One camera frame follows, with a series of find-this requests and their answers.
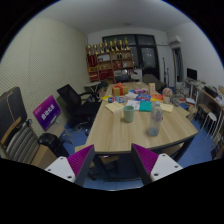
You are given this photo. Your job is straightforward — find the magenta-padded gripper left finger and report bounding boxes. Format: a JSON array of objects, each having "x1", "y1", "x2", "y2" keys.
[{"x1": 44, "y1": 143, "x2": 96, "y2": 187}]

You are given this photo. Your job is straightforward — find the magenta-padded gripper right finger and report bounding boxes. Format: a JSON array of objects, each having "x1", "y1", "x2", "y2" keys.
[{"x1": 130, "y1": 143, "x2": 184, "y2": 186}]

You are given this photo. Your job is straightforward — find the clear plastic water bottle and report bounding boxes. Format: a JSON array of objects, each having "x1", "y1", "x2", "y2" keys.
[{"x1": 147, "y1": 101, "x2": 164, "y2": 137}]

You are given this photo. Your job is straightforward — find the black bag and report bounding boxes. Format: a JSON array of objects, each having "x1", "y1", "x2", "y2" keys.
[{"x1": 37, "y1": 132, "x2": 70, "y2": 158}]

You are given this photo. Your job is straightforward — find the purple sign board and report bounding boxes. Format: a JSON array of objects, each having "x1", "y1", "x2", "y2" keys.
[{"x1": 32, "y1": 94, "x2": 62, "y2": 132}]

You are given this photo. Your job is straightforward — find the large yellow envelope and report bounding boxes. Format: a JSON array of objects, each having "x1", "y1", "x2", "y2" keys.
[{"x1": 159, "y1": 102, "x2": 175, "y2": 113}]

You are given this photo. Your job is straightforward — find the pale green cup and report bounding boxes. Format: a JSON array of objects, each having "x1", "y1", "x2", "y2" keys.
[{"x1": 122, "y1": 105, "x2": 135, "y2": 124}]

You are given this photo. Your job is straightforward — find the teal notebook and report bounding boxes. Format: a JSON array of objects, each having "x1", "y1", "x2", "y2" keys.
[{"x1": 138, "y1": 100, "x2": 154, "y2": 113}]

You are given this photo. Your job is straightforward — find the black office chair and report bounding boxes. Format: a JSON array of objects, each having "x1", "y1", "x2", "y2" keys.
[{"x1": 56, "y1": 83, "x2": 101, "y2": 129}]

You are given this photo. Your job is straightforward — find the orange red book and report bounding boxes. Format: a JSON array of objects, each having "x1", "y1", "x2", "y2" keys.
[{"x1": 149, "y1": 94, "x2": 164, "y2": 103}]

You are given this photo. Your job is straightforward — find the white round stool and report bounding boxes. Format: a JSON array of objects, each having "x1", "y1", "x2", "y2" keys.
[{"x1": 203, "y1": 111, "x2": 218, "y2": 139}]

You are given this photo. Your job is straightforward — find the pink flowers in white pot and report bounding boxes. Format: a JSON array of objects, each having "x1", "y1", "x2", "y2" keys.
[{"x1": 162, "y1": 87, "x2": 174, "y2": 104}]

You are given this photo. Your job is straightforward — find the blue printed booklet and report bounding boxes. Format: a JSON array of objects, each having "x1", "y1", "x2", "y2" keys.
[{"x1": 134, "y1": 93, "x2": 152, "y2": 102}]

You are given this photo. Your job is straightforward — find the small yellow envelope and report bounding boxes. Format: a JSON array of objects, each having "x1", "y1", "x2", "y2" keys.
[{"x1": 104, "y1": 101, "x2": 125, "y2": 114}]

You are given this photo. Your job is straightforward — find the pink box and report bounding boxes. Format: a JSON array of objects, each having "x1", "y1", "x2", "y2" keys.
[{"x1": 133, "y1": 87, "x2": 149, "y2": 95}]

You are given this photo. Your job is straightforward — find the blue red leaflet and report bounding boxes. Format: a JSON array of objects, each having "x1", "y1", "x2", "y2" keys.
[{"x1": 108, "y1": 95, "x2": 128, "y2": 104}]

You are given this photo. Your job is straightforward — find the cluttered wooden side desk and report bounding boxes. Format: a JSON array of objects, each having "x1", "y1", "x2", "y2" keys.
[{"x1": 184, "y1": 78, "x2": 224, "y2": 161}]

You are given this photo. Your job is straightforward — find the grey office chair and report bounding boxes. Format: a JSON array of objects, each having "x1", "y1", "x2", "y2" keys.
[{"x1": 142, "y1": 73, "x2": 164, "y2": 91}]

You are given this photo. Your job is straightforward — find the small round white table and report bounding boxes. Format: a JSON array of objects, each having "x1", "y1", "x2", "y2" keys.
[{"x1": 83, "y1": 80, "x2": 102, "y2": 94}]

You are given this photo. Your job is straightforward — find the yellow gift box red ribbon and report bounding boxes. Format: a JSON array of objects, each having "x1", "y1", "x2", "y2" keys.
[{"x1": 111, "y1": 82, "x2": 129, "y2": 98}]

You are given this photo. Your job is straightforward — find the black computer monitor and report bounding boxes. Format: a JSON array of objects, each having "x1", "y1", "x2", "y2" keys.
[{"x1": 186, "y1": 67, "x2": 198, "y2": 82}]

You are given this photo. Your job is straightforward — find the dark glass double door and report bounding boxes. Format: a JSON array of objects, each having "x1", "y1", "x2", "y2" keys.
[{"x1": 102, "y1": 33, "x2": 161, "y2": 81}]

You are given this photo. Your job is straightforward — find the wooden shelf unit with trophies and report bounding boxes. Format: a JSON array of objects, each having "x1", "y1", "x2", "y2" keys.
[{"x1": 85, "y1": 37, "x2": 136, "y2": 84}]

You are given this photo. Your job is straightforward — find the small standing picture frame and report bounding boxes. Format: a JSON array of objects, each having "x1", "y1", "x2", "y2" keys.
[{"x1": 148, "y1": 82, "x2": 157, "y2": 95}]

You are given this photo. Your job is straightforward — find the white wall air conditioner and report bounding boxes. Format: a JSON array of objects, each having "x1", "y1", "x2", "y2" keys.
[{"x1": 168, "y1": 35, "x2": 183, "y2": 46}]

